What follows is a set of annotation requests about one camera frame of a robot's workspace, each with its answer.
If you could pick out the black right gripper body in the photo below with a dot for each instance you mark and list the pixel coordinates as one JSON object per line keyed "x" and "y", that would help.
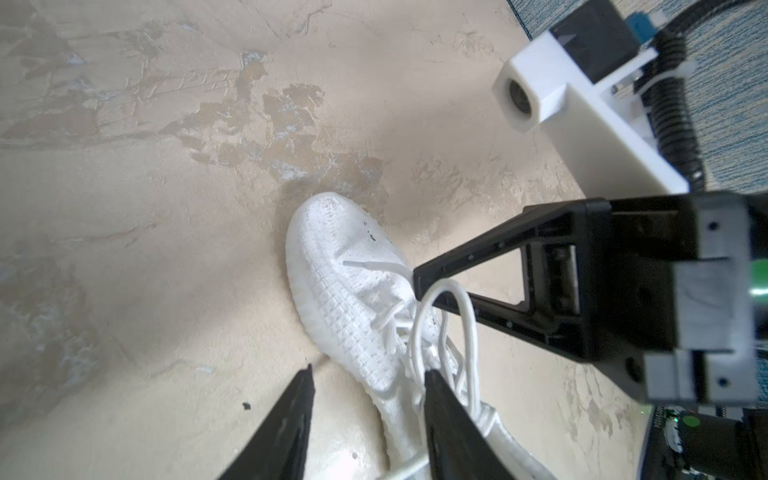
{"x": 681, "y": 326}

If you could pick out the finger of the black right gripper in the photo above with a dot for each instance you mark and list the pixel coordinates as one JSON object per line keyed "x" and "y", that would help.
{"x": 574, "y": 223}
{"x": 562, "y": 324}

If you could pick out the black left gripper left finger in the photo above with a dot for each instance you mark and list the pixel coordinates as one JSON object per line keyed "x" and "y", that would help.
{"x": 279, "y": 447}

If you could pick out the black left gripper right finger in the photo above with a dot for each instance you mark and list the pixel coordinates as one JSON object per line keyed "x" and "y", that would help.
{"x": 456, "y": 448}

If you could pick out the white shoelace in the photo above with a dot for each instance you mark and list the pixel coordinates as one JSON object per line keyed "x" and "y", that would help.
{"x": 389, "y": 339}

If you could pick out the white sneaker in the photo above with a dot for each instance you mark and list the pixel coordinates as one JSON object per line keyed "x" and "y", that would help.
{"x": 328, "y": 230}

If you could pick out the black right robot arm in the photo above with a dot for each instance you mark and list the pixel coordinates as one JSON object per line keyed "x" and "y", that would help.
{"x": 723, "y": 441}

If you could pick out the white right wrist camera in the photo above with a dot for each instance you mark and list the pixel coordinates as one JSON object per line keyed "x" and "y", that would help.
{"x": 562, "y": 83}

